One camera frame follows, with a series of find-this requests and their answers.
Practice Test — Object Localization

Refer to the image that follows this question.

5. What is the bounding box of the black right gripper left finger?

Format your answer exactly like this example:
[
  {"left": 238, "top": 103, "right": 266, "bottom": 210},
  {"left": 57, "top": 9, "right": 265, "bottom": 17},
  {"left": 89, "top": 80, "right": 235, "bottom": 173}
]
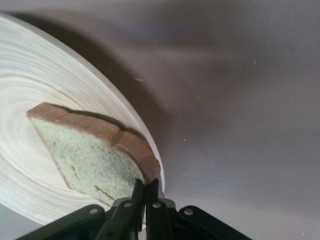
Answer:
[{"left": 14, "top": 178, "right": 146, "bottom": 240}]

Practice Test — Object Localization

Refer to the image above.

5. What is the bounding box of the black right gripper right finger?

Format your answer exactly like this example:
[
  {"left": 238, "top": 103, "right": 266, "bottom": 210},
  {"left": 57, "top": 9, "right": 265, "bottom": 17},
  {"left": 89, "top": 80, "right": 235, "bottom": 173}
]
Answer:
[{"left": 146, "top": 178, "right": 253, "bottom": 240}]

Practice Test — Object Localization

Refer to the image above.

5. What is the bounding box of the brown bread slice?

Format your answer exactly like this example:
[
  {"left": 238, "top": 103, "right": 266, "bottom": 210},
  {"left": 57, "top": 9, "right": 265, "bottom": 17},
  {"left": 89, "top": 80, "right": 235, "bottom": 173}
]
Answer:
[{"left": 26, "top": 102, "right": 161, "bottom": 208}]

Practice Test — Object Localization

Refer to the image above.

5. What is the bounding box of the round wooden plate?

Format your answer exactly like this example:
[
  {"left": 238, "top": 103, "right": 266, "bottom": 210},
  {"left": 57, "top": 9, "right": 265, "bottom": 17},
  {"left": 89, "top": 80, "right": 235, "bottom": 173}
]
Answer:
[{"left": 0, "top": 12, "right": 166, "bottom": 226}]

